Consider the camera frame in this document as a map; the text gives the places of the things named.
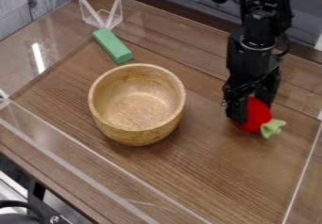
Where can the clear acrylic corner bracket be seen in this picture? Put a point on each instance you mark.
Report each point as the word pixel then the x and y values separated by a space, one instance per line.
pixel 102 18

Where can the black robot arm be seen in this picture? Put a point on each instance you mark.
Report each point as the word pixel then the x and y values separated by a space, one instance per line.
pixel 266 20

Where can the green rectangular block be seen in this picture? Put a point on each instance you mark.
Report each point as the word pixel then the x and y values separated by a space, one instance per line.
pixel 112 45

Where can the clear acrylic tray wall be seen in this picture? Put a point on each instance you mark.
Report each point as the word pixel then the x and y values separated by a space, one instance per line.
pixel 210 174

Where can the red plush strawberry toy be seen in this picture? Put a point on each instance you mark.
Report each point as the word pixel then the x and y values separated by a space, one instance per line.
pixel 259 121

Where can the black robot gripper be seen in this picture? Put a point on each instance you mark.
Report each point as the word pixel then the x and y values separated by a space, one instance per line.
pixel 254 74

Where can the light wooden bowl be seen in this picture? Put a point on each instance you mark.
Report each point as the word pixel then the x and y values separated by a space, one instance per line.
pixel 136 102

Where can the black table leg frame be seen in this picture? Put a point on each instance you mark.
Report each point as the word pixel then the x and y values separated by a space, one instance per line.
pixel 48 215

